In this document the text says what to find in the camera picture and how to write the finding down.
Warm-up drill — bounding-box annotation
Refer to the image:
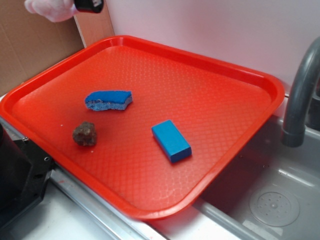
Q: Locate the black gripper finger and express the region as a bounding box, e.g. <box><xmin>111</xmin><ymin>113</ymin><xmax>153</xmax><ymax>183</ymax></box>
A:
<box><xmin>74</xmin><ymin>0</ymin><xmax>104</xmax><ymax>14</ymax></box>

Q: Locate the blue sponge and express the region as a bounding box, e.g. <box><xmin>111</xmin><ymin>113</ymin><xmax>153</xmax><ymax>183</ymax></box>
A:
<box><xmin>84</xmin><ymin>90</ymin><xmax>133</xmax><ymax>111</ymax></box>

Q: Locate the blue rectangular block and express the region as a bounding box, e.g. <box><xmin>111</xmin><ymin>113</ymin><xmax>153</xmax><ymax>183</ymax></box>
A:
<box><xmin>151</xmin><ymin>120</ymin><xmax>192</xmax><ymax>164</ymax></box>

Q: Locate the brown rock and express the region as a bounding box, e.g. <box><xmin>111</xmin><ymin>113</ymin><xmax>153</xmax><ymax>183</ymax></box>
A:
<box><xmin>72</xmin><ymin>121</ymin><xmax>97</xmax><ymax>147</ymax></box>

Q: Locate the red plastic tray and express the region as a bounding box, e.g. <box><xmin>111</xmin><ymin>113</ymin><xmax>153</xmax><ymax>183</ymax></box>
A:
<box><xmin>0</xmin><ymin>36</ymin><xmax>285</xmax><ymax>220</ymax></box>

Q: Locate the grey plastic sink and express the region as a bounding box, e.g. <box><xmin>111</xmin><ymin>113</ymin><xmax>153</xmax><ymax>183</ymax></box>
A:
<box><xmin>150</xmin><ymin>106</ymin><xmax>320</xmax><ymax>240</ymax></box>

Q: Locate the pink plush bunny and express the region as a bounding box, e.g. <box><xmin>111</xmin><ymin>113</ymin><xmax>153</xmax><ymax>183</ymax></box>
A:
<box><xmin>24</xmin><ymin>0</ymin><xmax>78</xmax><ymax>23</ymax></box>

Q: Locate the grey faucet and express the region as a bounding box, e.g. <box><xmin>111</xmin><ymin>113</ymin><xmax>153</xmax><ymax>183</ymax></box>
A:
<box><xmin>281</xmin><ymin>38</ymin><xmax>320</xmax><ymax>148</ymax></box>

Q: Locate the brown cardboard panel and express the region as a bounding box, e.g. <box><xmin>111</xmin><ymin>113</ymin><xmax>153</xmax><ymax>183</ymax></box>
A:
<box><xmin>0</xmin><ymin>0</ymin><xmax>114</xmax><ymax>95</ymax></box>

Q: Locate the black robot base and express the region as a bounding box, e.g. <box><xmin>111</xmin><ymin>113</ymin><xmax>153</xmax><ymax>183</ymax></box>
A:
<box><xmin>0</xmin><ymin>126</ymin><xmax>54</xmax><ymax>230</ymax></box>

